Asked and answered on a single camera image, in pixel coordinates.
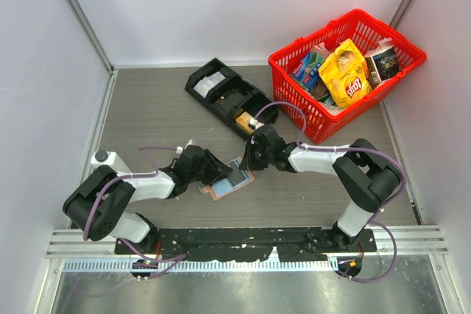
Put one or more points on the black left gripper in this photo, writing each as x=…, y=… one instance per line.
x=216, y=168

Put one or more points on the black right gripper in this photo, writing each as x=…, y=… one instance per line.
x=248, y=162

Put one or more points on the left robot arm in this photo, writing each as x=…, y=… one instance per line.
x=98, y=206

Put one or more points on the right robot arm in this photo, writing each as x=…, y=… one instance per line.
x=370, y=177

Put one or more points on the gold card in tray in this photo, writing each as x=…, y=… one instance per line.
x=246, y=122

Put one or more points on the white cards in tray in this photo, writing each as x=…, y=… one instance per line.
x=207, y=83

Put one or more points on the black compartment tray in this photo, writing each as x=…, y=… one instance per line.
x=228, y=99

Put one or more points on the red plastic shopping basket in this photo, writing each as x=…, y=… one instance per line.
x=323, y=119

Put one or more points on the white clear plastic packet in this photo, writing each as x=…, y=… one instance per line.
x=333, y=109

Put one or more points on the dark brown packet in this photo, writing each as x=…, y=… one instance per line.
x=319, y=91

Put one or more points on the blue sponge pack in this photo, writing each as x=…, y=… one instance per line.
x=306, y=74

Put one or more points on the white box device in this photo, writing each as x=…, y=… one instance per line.
x=110, y=158

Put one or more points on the yellow chips bag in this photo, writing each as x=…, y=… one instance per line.
x=345, y=74

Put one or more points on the black round can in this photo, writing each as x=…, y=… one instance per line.
x=382, y=63

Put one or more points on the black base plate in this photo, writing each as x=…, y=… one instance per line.
x=248, y=244

